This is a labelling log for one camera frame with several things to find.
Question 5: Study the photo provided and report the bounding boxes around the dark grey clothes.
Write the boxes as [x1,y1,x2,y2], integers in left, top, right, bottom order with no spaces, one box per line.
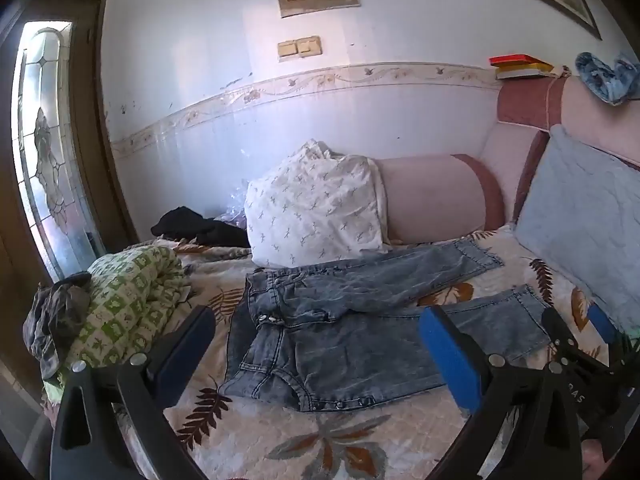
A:
[22,271,93,381]

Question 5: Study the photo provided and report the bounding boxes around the light blue cushion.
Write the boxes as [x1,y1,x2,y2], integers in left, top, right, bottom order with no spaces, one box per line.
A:
[514,124,640,333]

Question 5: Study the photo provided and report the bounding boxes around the red book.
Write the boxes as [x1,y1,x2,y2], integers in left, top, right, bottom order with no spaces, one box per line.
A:
[489,53,539,67]

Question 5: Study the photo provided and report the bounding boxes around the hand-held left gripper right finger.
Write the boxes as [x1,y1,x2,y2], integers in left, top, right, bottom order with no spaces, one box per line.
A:
[418,304,586,480]

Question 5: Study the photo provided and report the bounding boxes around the black cloth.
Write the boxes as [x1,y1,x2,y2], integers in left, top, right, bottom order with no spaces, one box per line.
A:
[151,206,251,249]

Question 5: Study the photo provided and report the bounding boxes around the white book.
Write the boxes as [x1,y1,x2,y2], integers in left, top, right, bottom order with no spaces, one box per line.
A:
[496,68,552,81]

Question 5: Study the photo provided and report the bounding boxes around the wooden stained glass door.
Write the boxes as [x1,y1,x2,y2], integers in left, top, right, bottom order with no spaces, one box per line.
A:
[0,0,140,411]

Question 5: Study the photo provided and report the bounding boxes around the yellow book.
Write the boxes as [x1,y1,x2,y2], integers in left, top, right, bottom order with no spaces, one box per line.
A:
[495,62,555,74]

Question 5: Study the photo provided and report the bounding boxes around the beige cord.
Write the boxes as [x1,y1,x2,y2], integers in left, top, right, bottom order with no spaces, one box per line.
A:
[545,67,573,128]

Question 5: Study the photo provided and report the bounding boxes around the leaf print blanket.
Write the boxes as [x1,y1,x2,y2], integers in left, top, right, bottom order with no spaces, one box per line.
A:
[42,225,631,480]

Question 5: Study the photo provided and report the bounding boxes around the white patterned pillow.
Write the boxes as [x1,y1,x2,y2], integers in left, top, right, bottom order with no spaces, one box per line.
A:
[243,139,391,267]

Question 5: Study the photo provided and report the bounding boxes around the green patterned blanket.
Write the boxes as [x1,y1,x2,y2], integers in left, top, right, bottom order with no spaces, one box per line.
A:
[42,247,193,401]

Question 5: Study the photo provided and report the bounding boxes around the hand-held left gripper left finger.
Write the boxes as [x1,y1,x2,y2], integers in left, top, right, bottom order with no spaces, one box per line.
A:
[49,304,217,480]

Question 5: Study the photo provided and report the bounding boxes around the crumpled blue denim cloth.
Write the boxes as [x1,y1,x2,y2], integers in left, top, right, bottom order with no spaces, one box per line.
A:
[575,51,640,106]

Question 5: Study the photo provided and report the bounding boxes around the pink rolled sofa armrest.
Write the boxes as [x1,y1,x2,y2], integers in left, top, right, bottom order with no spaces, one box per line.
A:
[372,154,506,245]

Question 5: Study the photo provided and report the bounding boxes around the clear plastic bag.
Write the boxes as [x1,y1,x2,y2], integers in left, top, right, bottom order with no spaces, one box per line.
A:
[215,194,249,227]

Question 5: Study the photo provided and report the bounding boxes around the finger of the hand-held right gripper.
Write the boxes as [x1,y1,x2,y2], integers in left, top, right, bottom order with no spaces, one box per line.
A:
[586,304,620,348]
[541,306,582,363]

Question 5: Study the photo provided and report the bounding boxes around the blue denim pants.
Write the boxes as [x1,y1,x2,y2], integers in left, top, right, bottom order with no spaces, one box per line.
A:
[217,237,553,413]

